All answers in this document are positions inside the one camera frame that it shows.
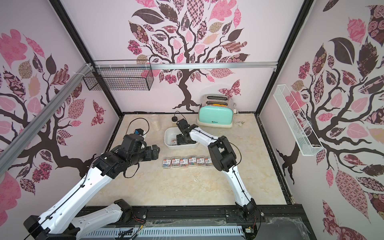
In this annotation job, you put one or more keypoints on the black wire basket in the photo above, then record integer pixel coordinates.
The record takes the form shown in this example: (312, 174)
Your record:
(130, 75)

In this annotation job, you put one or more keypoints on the aluminium rail left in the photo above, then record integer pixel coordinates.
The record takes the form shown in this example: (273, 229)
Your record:
(15, 148)

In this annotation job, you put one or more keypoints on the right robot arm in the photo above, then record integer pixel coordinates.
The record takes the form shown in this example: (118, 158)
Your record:
(224, 160)

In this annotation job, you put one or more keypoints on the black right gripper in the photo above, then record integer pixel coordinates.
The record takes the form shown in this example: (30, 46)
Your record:
(184, 137)

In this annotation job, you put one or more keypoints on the mint green toaster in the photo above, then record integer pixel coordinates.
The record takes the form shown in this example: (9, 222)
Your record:
(216, 111)

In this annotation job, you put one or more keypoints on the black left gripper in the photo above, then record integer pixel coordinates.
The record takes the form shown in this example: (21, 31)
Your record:
(154, 156)

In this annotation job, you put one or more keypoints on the white wire basket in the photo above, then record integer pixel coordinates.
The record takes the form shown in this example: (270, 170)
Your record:
(290, 104)

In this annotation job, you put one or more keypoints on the aluminium rail back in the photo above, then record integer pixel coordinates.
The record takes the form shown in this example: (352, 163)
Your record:
(240, 65)

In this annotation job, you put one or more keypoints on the white plastic storage box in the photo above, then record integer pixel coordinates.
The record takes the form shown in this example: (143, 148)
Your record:
(171, 134)

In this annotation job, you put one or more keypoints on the aluminium rail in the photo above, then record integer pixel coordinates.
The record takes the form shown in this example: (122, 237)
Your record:
(240, 65)
(15, 148)

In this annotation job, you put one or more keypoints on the black-lidded spice bottle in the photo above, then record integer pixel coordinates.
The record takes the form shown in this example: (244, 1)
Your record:
(174, 120)

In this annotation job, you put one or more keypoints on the white cable duct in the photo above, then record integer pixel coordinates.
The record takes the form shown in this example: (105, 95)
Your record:
(165, 233)

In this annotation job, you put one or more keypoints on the black base frame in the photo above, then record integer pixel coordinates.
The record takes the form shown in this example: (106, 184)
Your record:
(269, 222)

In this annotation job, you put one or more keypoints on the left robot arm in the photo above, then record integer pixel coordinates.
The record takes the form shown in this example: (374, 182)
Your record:
(61, 222)

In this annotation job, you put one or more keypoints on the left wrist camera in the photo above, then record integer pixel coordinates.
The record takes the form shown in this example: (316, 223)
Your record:
(134, 142)

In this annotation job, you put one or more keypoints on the paper clip box side-left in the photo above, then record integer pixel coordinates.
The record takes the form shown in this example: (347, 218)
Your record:
(184, 162)

